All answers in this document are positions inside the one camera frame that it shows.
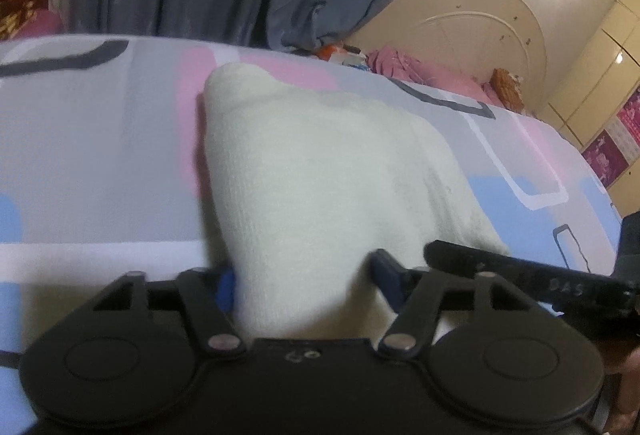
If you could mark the orange packet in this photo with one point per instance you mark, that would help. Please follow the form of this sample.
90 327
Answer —
330 52

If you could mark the pastel patterned bed sheet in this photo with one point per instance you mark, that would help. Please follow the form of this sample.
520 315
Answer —
100 140

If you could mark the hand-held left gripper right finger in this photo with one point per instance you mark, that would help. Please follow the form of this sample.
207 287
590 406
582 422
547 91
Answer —
389 276

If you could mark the white towel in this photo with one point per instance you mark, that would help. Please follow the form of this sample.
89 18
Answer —
320 175

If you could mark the dark yellow floral cloth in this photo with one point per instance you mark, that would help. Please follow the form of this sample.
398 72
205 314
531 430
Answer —
14 17

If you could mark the cream wardrobe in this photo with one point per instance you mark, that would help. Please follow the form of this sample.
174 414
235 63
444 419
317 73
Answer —
595 80

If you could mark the orange patterned cloth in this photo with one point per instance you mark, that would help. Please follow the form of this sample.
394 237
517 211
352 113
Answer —
507 90

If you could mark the blue white box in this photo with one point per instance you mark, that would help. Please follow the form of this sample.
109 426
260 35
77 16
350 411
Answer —
352 61

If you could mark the pink crumpled blanket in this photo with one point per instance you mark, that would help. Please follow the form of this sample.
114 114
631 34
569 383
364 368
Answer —
430 72

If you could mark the pink pillow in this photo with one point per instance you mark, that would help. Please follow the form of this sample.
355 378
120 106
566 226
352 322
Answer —
42 22

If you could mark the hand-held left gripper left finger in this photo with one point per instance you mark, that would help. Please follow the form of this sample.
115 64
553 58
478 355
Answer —
226 289

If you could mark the pink wall poster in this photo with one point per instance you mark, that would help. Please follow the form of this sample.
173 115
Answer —
606 160
631 112

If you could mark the cream arched headboard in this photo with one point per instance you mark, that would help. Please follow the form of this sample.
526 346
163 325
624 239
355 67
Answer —
480 25

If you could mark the person's right hand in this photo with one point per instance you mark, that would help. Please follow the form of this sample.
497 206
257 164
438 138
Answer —
622 365

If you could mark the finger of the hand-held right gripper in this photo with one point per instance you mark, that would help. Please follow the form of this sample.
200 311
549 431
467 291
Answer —
520 271

